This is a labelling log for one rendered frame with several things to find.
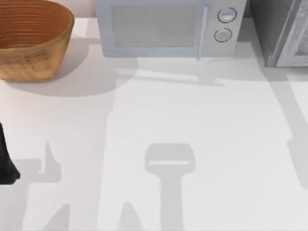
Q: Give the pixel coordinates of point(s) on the microwave oven door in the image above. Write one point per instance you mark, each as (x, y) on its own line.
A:
(154, 26)

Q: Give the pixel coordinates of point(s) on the pale microwave oven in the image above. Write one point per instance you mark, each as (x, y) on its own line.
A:
(221, 48)

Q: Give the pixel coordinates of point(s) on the microwave knob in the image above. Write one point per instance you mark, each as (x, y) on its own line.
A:
(226, 15)
(223, 35)

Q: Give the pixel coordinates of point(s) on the brown woven basket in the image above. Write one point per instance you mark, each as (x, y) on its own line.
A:
(36, 55)

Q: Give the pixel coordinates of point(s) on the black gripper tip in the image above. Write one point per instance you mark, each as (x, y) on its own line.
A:
(6, 166)

